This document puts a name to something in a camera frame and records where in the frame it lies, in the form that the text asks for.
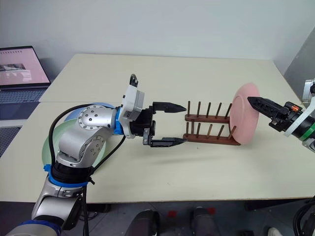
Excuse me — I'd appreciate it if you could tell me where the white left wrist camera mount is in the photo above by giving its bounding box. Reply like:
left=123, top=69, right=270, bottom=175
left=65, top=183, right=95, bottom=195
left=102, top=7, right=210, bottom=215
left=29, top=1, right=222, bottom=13
left=117, top=73, right=146, bottom=140

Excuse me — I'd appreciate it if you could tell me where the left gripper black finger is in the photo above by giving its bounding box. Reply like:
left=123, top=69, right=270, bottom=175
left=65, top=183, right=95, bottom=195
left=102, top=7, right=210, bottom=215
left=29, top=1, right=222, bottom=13
left=152, top=101, right=187, bottom=114
left=142, top=127, right=189, bottom=148

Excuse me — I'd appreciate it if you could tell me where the dark rounded shape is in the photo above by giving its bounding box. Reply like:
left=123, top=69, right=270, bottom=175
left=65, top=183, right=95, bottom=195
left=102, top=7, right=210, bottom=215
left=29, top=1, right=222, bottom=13
left=191, top=206, right=218, bottom=236
left=132, top=208, right=161, bottom=236

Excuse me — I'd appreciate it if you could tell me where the pink plate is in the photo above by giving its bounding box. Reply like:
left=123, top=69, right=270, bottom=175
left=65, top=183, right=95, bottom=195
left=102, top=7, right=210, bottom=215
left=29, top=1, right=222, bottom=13
left=229, top=83, right=261, bottom=146

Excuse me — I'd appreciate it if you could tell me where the open laptop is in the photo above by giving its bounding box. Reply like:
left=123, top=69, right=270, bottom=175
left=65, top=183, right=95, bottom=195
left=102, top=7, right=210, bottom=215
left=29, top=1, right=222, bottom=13
left=0, top=45, right=51, bottom=104

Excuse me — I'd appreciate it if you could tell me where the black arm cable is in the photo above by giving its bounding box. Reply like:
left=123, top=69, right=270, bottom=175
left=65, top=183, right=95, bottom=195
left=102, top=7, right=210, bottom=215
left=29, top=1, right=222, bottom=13
left=293, top=195, right=315, bottom=236
left=48, top=104, right=126, bottom=236

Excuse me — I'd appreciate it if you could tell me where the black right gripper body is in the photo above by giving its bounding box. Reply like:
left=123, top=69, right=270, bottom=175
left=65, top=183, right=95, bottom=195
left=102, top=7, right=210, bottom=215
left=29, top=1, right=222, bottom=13
left=269, top=100, right=303, bottom=133

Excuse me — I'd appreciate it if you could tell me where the green plate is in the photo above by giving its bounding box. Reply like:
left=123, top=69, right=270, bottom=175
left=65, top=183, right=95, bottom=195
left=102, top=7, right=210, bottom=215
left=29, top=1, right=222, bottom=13
left=41, top=117, right=108, bottom=173

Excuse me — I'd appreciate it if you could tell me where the wooden dish rack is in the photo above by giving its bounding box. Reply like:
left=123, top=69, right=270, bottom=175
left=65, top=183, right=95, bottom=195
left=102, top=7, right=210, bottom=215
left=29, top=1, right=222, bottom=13
left=182, top=100, right=242, bottom=147

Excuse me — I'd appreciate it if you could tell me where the blue plate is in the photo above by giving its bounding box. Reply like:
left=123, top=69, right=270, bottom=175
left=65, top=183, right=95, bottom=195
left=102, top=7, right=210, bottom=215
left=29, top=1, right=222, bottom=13
left=63, top=101, right=116, bottom=123

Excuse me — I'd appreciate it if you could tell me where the dark mesh surface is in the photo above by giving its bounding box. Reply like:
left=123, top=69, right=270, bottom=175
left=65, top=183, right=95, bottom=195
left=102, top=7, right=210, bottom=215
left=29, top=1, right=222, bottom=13
left=0, top=125, right=23, bottom=158

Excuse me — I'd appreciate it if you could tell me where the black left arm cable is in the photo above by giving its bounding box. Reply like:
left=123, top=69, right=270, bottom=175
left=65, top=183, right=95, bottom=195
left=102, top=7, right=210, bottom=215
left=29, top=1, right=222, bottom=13
left=48, top=104, right=126, bottom=236

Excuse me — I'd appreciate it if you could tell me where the grey partition panel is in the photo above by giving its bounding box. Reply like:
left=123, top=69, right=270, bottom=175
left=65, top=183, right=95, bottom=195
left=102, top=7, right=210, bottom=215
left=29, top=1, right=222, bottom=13
left=283, top=24, right=315, bottom=104

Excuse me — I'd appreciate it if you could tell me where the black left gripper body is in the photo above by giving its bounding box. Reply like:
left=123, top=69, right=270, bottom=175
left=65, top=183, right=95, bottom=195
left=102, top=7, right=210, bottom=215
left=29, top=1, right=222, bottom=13
left=129, top=102, right=158, bottom=146

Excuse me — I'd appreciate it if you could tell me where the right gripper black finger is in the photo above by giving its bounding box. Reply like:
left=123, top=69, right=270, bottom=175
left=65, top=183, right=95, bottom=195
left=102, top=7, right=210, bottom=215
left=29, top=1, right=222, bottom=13
left=247, top=96, right=284, bottom=121

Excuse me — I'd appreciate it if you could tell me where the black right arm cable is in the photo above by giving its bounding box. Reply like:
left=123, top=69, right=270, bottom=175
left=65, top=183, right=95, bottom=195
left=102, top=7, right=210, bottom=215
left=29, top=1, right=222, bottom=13
left=293, top=195, right=315, bottom=236

